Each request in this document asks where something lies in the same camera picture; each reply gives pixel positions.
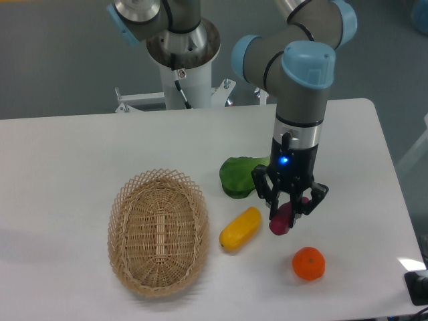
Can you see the green bok choy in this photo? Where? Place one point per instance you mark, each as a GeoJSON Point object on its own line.
{"type": "Point", "coordinates": [235, 175]}

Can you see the black device at table edge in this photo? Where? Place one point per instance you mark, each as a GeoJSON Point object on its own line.
{"type": "Point", "coordinates": [416, 282]}

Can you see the orange tangerine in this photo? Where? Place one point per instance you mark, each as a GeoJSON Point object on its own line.
{"type": "Point", "coordinates": [309, 264]}

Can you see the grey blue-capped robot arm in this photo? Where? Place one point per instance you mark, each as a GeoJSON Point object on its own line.
{"type": "Point", "coordinates": [296, 66]}

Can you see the purple sweet potato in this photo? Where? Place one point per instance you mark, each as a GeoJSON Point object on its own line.
{"type": "Point", "coordinates": [282, 221]}

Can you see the yellow mango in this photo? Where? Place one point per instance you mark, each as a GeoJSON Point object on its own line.
{"type": "Point", "coordinates": [239, 231]}

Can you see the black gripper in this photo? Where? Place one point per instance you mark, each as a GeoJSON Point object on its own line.
{"type": "Point", "coordinates": [291, 172]}

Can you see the blue object in corner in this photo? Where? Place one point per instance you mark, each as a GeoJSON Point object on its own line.
{"type": "Point", "coordinates": [419, 15]}

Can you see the woven wicker basket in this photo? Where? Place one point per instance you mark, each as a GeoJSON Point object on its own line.
{"type": "Point", "coordinates": [158, 233]}

